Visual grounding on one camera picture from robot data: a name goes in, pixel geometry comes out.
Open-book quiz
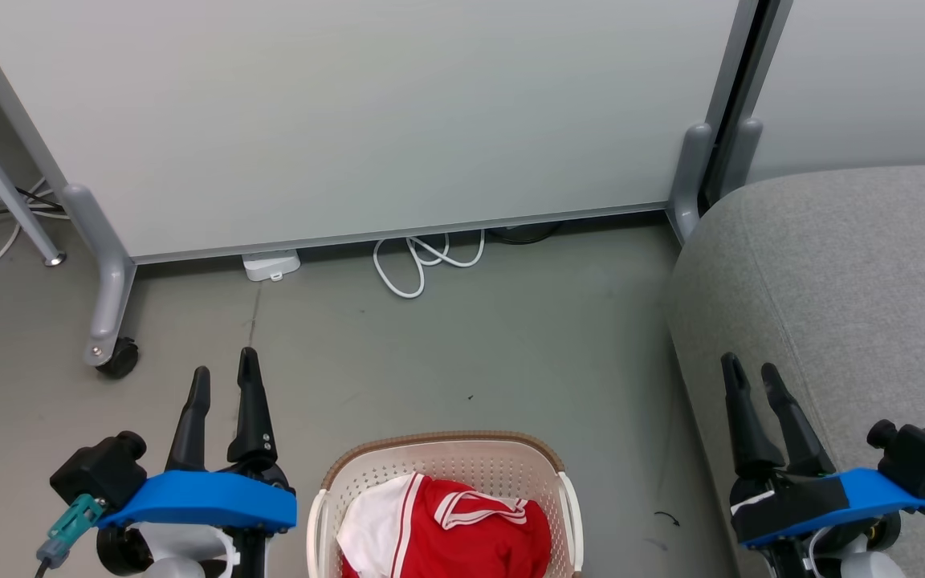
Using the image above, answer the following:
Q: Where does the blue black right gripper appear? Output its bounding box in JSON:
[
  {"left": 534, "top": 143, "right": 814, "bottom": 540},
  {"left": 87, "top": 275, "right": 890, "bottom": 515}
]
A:
[{"left": 720, "top": 352, "right": 925, "bottom": 578}]

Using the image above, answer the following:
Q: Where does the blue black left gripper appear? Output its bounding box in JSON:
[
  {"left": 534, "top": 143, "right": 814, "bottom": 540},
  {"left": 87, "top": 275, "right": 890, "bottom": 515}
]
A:
[{"left": 96, "top": 347, "right": 299, "bottom": 578}]

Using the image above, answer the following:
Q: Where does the red sports jersey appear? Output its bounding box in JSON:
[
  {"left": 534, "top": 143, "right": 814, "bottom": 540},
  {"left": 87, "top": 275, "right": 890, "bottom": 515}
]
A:
[{"left": 398, "top": 473, "right": 553, "bottom": 578}]

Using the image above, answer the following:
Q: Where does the grey fabric sofa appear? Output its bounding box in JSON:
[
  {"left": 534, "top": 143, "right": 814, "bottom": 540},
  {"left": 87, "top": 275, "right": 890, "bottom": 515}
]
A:
[{"left": 666, "top": 163, "right": 925, "bottom": 578}]

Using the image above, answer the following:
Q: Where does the black caster wheel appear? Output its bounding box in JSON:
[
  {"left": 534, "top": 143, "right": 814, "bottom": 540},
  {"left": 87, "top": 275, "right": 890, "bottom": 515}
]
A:
[{"left": 96, "top": 336, "right": 141, "bottom": 381}]

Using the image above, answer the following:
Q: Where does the white power adapter box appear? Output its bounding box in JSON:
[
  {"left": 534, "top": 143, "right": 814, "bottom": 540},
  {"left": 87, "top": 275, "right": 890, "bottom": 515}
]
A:
[{"left": 241, "top": 249, "right": 302, "bottom": 283}]

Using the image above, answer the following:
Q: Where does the white red striped garment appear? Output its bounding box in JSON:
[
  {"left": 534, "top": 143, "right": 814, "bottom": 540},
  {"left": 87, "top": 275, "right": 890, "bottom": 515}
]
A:
[{"left": 336, "top": 473, "right": 433, "bottom": 578}]

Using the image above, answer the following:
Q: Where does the grey partition foot with caster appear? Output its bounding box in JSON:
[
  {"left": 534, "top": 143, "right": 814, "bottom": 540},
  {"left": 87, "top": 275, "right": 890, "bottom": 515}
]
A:
[{"left": 61, "top": 182, "right": 139, "bottom": 368}]

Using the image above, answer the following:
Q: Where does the cream perforated laundry basket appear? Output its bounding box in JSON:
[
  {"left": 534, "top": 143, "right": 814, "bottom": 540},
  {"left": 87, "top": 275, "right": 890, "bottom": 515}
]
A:
[{"left": 306, "top": 431, "right": 585, "bottom": 578}]

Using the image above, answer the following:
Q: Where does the wide white partition panel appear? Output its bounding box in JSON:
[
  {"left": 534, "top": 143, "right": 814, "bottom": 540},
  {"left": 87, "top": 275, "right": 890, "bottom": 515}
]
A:
[{"left": 0, "top": 0, "right": 762, "bottom": 266}]

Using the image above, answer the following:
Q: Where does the narrow white partition panel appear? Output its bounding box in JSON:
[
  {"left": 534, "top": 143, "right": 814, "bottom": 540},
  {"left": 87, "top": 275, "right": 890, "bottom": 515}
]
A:
[{"left": 731, "top": 0, "right": 925, "bottom": 187}]

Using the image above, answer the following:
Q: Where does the teal left camera cable plug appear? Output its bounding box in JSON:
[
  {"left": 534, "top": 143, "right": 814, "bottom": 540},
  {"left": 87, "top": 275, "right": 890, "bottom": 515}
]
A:
[{"left": 36, "top": 493, "right": 108, "bottom": 564}]

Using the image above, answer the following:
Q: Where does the white looped cable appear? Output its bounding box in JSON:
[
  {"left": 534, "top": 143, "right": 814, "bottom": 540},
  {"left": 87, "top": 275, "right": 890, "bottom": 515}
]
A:
[{"left": 372, "top": 229, "right": 486, "bottom": 300}]

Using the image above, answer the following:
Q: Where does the black coiled cable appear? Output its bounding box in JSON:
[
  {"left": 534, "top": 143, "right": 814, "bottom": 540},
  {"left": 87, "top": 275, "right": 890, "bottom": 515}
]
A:
[{"left": 485, "top": 222, "right": 566, "bottom": 246}]

